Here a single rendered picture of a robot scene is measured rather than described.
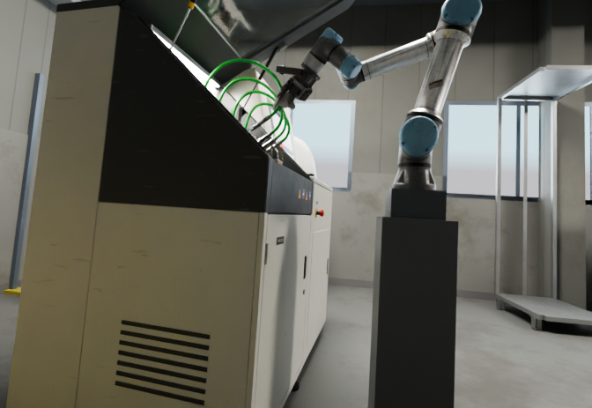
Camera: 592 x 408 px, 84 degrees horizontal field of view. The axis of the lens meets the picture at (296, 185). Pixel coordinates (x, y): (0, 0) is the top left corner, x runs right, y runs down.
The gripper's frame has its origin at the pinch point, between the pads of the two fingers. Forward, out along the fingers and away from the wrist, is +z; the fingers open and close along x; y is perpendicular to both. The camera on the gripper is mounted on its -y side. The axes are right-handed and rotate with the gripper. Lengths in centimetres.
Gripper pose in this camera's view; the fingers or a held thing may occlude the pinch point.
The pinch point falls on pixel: (277, 106)
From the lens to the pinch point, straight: 137.5
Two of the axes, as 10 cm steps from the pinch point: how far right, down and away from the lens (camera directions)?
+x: 4.4, -1.2, 8.9
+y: 6.8, 7.0, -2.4
